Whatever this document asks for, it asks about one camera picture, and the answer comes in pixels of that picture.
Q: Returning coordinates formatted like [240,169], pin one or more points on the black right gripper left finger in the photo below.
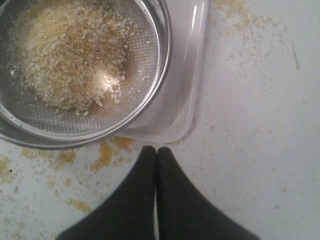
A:
[128,213]

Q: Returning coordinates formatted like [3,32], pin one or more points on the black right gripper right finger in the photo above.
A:
[183,213]

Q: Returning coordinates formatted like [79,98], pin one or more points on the round stainless steel sieve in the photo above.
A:
[70,131]

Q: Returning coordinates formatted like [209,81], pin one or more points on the grain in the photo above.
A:
[76,57]

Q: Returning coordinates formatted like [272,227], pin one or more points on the white plastic tray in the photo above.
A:
[170,115]

